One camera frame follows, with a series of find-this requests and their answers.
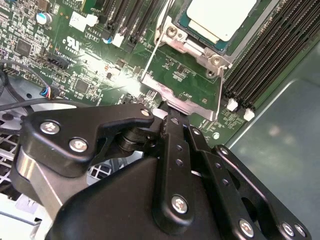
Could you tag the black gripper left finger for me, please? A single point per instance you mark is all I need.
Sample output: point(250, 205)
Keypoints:
point(105, 117)

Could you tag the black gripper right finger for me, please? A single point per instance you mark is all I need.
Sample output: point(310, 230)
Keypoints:
point(221, 173)

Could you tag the silver-topped CPU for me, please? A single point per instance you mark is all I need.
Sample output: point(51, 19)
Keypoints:
point(220, 17)

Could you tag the metal socket cover frame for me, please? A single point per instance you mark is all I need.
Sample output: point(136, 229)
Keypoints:
point(155, 85)

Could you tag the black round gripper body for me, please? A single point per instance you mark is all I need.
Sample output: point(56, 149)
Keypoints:
point(112, 212)

